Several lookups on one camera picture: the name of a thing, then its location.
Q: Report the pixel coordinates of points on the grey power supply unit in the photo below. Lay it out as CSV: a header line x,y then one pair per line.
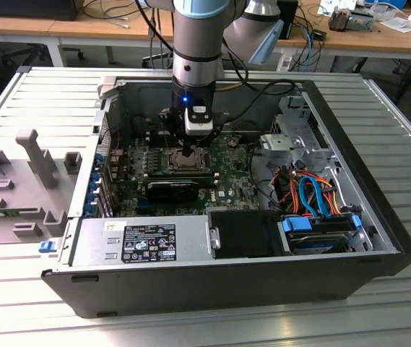
x,y
89,246

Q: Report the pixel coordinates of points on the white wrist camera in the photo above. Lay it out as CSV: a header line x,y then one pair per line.
x,y
199,123

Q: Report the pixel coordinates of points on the black open PC case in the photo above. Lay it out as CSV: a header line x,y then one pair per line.
x,y
208,289

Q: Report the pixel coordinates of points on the grey parts rack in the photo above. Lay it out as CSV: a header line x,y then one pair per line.
x,y
28,202

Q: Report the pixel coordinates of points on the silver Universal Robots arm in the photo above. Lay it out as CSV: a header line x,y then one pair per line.
x,y
196,36

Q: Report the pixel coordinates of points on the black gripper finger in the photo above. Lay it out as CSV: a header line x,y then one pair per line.
x,y
170,121
217,124

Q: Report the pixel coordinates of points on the hard disk in blue carrier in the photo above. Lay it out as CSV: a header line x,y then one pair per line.
x,y
297,224

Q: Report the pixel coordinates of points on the CPU cooler heatsink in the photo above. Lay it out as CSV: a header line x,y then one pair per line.
x,y
337,20

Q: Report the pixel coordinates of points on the silver CPU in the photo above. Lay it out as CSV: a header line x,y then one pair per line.
x,y
187,162

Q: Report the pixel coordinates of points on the blue case latch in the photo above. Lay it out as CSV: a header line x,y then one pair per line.
x,y
47,246

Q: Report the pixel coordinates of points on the black plastic shroud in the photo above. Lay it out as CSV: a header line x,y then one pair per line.
x,y
241,235

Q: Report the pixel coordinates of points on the green motherboard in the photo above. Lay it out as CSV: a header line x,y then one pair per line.
x,y
234,180

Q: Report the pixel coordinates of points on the black office chair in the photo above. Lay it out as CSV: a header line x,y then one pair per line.
x,y
28,54

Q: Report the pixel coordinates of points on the white paper sheets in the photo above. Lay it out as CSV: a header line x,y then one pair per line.
x,y
400,22

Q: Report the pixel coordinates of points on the black box on desk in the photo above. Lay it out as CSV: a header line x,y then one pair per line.
x,y
24,9

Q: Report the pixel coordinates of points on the CPU socket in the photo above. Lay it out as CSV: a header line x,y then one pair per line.
x,y
207,167

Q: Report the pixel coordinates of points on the black upright desk device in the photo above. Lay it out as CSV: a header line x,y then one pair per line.
x,y
290,18

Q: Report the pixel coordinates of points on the long wooden desk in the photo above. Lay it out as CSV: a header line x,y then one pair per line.
x,y
93,30

